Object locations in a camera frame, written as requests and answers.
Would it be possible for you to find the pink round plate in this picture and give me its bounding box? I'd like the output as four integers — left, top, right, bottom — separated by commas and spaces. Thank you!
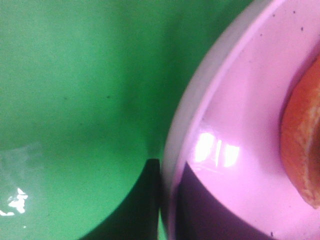
161, 0, 320, 240

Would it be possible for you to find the burger with lettuce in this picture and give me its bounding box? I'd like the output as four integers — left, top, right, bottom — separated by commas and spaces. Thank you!
280, 59, 320, 209

